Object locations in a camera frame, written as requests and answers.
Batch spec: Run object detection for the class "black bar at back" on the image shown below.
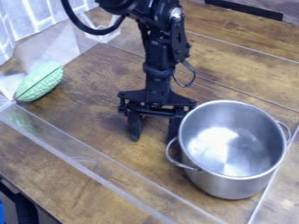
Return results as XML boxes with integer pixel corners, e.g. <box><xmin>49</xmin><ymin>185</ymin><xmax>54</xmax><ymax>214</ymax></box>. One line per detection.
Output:
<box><xmin>204</xmin><ymin>0</ymin><xmax>284</xmax><ymax>21</ymax></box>

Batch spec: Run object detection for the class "white brick pattern curtain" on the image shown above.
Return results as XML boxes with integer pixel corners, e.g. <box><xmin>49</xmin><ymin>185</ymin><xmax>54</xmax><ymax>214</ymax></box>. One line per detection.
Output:
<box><xmin>0</xmin><ymin>0</ymin><xmax>98</xmax><ymax>67</ymax></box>

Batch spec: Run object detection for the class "clear acrylic barrier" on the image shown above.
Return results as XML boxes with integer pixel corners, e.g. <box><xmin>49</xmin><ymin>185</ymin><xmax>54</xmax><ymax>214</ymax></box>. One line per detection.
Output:
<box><xmin>0</xmin><ymin>20</ymin><xmax>120</xmax><ymax>102</ymax></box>
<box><xmin>0</xmin><ymin>101</ymin><xmax>220</xmax><ymax>224</ymax></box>

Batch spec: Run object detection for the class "clear acrylic barrier left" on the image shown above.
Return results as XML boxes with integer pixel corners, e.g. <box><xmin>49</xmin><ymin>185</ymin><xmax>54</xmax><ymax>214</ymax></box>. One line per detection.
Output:
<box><xmin>0</xmin><ymin>20</ymin><xmax>120</xmax><ymax>102</ymax></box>

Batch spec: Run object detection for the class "stainless steel pot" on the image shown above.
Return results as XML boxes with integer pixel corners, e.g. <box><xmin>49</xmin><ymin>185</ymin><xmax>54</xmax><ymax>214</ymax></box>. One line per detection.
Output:
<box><xmin>165</xmin><ymin>100</ymin><xmax>291</xmax><ymax>200</ymax></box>

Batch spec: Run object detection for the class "black cable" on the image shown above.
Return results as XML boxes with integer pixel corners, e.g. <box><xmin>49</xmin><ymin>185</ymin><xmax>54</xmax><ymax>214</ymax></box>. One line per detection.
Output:
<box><xmin>60</xmin><ymin>0</ymin><xmax>197</xmax><ymax>88</ymax></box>

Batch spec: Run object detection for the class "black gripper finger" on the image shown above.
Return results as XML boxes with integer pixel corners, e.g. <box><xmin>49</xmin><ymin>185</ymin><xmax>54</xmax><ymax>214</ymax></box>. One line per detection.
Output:
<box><xmin>167</xmin><ymin>117</ymin><xmax>183</xmax><ymax>142</ymax></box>
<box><xmin>126</xmin><ymin>111</ymin><xmax>142</xmax><ymax>141</ymax></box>

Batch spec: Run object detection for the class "clear acrylic barrier front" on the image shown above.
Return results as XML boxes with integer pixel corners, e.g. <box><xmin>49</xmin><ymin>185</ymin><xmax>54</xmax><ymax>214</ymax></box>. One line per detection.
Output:
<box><xmin>0</xmin><ymin>101</ymin><xmax>220</xmax><ymax>224</ymax></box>

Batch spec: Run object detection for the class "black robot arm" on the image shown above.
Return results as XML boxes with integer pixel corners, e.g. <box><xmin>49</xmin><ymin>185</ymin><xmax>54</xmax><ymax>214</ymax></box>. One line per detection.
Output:
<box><xmin>96</xmin><ymin>0</ymin><xmax>196</xmax><ymax>141</ymax></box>

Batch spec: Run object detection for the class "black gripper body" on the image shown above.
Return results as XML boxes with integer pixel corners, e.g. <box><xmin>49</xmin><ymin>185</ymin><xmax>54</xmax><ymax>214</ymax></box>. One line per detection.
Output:
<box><xmin>117</xmin><ymin>76</ymin><xmax>196</xmax><ymax>119</ymax></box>

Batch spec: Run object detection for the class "green bumpy toy gourd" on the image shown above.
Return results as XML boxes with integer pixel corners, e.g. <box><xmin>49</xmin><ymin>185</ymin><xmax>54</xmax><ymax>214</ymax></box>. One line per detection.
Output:
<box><xmin>13</xmin><ymin>61</ymin><xmax>62</xmax><ymax>102</ymax></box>

